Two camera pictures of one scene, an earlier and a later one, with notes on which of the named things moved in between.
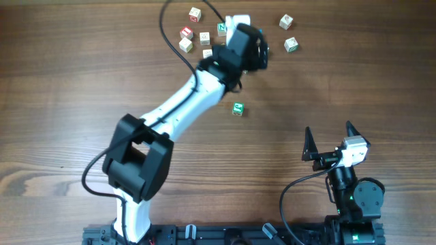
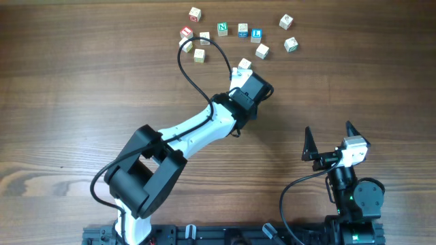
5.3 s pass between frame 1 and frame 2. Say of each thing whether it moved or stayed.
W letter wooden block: moved
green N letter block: stayed
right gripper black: stayed
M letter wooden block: stayed
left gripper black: moved
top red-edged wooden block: stayed
